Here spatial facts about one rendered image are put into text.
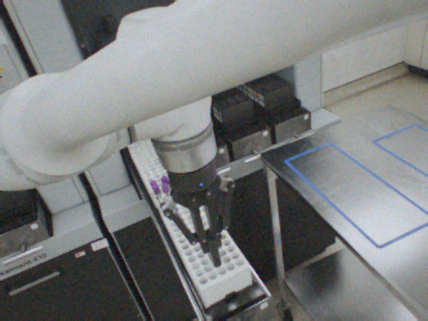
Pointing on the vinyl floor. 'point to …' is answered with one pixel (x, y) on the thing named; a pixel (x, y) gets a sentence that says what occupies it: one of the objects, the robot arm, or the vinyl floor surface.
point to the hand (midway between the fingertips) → (211, 247)
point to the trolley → (358, 217)
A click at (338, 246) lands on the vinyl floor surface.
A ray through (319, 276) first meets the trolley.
